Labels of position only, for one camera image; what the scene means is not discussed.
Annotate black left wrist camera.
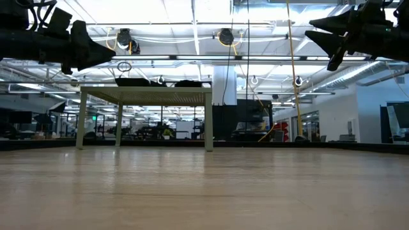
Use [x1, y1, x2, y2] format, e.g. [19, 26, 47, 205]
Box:
[47, 6, 73, 36]

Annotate black hanging coiled cable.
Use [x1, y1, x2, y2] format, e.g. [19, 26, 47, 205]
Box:
[245, 0, 251, 102]

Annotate black wall monitor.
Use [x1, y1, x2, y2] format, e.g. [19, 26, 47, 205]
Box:
[380, 101, 409, 141]

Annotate red storage bins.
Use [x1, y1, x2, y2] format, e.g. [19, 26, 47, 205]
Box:
[273, 122, 290, 143]

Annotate silver ceiling air duct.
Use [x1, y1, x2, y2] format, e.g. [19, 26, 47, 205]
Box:
[314, 60, 409, 93]

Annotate yellow hanging cable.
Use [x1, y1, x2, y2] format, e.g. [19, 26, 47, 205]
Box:
[286, 0, 307, 142]

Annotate pale green perforated metal shelf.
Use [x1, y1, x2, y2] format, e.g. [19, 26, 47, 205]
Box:
[75, 86, 214, 153]

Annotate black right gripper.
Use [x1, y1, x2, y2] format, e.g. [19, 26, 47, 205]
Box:
[304, 0, 394, 72]

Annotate black ceiling cable reel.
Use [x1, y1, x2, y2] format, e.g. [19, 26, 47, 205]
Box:
[218, 27, 235, 46]
[116, 27, 141, 55]

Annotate black monitor on cart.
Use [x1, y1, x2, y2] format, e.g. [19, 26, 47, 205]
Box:
[236, 98, 274, 124]

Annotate long ceiling light strip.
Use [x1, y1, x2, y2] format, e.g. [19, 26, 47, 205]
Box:
[111, 54, 368, 62]

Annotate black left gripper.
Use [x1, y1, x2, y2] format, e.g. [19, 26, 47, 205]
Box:
[47, 19, 116, 75]

